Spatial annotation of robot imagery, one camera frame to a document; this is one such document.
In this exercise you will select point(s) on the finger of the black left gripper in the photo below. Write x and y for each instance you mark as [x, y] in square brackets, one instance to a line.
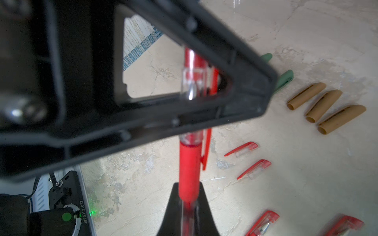
[247, 82]

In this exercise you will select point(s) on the red gel pen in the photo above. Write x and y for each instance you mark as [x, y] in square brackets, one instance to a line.
[189, 174]
[346, 226]
[263, 223]

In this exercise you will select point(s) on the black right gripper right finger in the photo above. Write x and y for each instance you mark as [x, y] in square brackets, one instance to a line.
[205, 225]

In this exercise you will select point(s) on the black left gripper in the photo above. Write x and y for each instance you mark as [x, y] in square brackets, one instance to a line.
[56, 81]

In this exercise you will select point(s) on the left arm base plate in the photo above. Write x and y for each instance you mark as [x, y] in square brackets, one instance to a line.
[69, 193]

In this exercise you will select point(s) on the dark green pen cap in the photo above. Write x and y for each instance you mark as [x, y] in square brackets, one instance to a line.
[284, 80]
[267, 57]

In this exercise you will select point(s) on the brown pen cap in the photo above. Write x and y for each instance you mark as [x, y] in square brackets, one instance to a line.
[340, 118]
[322, 105]
[305, 95]

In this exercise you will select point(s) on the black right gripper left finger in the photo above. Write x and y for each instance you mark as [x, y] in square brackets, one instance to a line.
[171, 223]

